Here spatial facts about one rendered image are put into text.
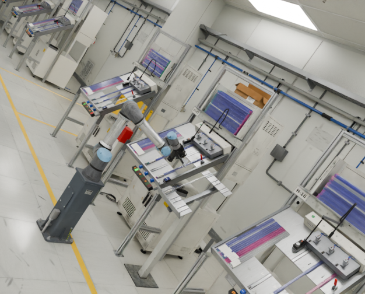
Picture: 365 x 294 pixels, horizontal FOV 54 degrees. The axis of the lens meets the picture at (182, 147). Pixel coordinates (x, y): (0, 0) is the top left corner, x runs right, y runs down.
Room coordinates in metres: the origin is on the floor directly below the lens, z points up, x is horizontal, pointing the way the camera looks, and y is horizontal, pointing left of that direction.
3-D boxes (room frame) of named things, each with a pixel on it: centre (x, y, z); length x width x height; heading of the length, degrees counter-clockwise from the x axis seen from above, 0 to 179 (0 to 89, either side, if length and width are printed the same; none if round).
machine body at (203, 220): (3.61, -0.24, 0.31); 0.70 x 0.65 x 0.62; 44
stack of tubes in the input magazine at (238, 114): (3.48, -0.19, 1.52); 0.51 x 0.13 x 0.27; 44
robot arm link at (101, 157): (2.64, 0.46, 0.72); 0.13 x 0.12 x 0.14; 23
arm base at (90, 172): (2.63, 0.45, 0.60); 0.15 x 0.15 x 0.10
